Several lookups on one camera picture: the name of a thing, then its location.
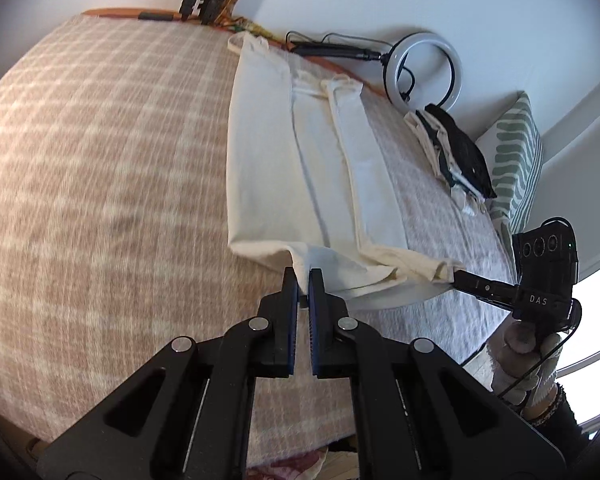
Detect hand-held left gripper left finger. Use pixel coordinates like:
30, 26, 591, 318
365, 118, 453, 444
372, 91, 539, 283
36, 266, 301, 480

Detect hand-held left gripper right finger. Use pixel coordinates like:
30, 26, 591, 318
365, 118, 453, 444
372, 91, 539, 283
307, 268, 567, 480

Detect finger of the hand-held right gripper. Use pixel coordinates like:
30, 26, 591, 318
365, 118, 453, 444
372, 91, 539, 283
452, 269, 520, 309

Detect cream pants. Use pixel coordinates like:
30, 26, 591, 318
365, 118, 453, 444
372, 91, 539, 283
227, 31, 467, 311

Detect person's right forearm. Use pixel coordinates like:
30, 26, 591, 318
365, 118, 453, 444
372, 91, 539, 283
521, 384, 597, 445

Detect black and white clothes pile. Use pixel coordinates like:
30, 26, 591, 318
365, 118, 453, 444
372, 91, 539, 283
405, 110, 486, 217

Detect person's right hand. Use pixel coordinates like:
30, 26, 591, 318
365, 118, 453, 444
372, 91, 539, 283
484, 317, 564, 412

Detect green patterned pillow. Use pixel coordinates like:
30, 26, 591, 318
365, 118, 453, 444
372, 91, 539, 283
472, 91, 545, 235

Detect black folded cloth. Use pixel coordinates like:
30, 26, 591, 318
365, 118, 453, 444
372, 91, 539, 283
424, 104, 498, 200

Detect patterned cloth under bed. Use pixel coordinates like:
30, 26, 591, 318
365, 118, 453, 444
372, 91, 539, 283
247, 446, 358, 480

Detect beige checked blanket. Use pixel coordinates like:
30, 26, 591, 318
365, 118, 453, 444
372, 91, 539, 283
0, 12, 519, 468

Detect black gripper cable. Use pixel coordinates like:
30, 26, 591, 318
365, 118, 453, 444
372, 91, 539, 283
462, 330, 566, 403

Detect white ring light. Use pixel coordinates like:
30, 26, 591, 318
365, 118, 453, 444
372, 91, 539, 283
382, 32, 465, 112

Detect black ring light stand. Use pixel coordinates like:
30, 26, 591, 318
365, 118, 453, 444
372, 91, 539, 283
286, 30, 383, 62

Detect wooden bed frame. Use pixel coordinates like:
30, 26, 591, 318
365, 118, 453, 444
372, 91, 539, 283
82, 7, 395, 107

